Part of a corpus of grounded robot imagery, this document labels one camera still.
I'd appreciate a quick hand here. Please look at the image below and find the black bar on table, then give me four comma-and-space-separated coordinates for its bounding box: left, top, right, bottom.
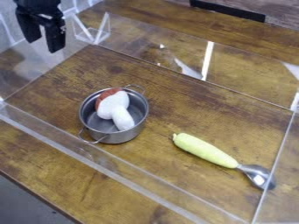
190, 0, 268, 23

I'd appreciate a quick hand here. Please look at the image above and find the clear acrylic enclosure wall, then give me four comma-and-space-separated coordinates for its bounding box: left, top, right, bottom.
0, 0, 299, 224

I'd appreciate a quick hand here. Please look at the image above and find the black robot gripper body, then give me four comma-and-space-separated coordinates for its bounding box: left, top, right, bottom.
14, 0, 65, 28

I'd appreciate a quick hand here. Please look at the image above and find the plush red white mushroom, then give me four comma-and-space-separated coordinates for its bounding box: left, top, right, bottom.
95, 87, 135, 131

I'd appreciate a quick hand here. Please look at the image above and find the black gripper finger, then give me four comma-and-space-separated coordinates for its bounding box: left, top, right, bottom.
43, 19, 66, 53
17, 14, 43, 43

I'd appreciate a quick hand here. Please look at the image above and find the silver metal spoon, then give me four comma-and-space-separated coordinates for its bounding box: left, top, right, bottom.
238, 164, 277, 190

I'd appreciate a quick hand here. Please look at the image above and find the yellow plush corn cob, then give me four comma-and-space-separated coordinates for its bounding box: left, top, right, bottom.
173, 133, 240, 169

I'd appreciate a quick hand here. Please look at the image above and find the silver metal pot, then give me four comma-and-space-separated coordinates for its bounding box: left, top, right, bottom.
79, 84, 150, 144

